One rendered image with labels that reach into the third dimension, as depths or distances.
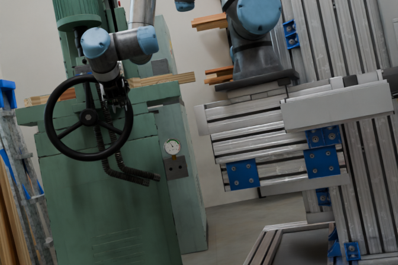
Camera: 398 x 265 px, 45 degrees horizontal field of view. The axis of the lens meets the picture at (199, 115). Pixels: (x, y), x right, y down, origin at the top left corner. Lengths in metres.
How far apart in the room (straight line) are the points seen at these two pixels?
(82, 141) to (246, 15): 0.83
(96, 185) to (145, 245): 0.28
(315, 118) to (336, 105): 0.06
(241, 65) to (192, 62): 2.90
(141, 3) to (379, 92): 0.69
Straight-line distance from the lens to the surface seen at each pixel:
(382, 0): 1.52
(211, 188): 4.26
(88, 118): 1.58
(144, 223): 1.80
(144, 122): 1.77
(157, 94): 1.78
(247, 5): 1.24
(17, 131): 2.82
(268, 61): 1.38
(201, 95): 4.23
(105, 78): 1.33
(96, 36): 1.25
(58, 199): 1.80
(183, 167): 1.75
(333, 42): 1.54
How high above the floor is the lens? 0.71
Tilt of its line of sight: 1 degrees up
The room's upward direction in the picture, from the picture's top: 11 degrees counter-clockwise
